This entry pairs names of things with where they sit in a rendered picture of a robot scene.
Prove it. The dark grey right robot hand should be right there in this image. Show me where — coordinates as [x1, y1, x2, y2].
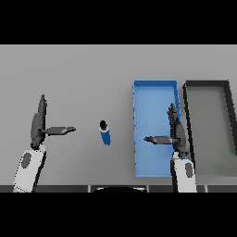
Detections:
[143, 103, 190, 159]

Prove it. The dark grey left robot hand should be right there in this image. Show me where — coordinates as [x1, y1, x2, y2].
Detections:
[30, 94, 77, 152]

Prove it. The blue bin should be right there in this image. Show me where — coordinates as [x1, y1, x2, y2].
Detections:
[132, 80, 183, 179]

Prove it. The dark grey bin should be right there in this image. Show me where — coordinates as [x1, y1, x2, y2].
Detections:
[181, 80, 237, 179]

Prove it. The blue pipe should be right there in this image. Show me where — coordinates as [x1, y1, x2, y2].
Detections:
[98, 119, 112, 146]

